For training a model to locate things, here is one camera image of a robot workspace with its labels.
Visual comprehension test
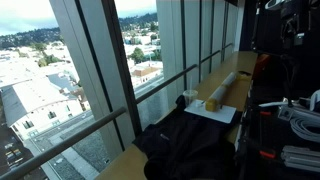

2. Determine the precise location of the black camera stand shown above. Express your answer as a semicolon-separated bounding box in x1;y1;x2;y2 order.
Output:
279;53;298;108

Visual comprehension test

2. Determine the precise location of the red handled clamp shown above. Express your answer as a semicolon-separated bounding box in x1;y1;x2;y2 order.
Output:
246;108;273;118
238;138;278;160

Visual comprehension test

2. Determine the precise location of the white paper sheet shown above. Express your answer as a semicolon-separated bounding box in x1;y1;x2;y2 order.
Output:
183;99;238;125

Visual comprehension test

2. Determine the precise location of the clear plastic cup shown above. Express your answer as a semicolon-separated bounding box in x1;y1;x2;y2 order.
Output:
182;89;199;108

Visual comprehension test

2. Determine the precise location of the grey metal handrail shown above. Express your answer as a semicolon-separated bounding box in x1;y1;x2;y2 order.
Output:
0;42;234;180

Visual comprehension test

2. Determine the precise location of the paper roll with yellow cap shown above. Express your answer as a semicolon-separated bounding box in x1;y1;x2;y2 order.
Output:
204;71;240;113

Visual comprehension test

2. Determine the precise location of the orange chair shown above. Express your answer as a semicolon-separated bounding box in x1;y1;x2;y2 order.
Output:
252;53;272;81

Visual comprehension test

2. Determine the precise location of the aluminium extrusion bar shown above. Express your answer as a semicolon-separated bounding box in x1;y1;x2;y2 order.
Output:
280;144;320;173
277;105;320;122

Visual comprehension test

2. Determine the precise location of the coiled white cable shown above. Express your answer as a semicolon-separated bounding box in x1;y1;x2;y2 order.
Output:
289;116;320;144

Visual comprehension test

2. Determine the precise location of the black fleece jacket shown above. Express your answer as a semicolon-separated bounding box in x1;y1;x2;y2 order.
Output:
132;94;244;180

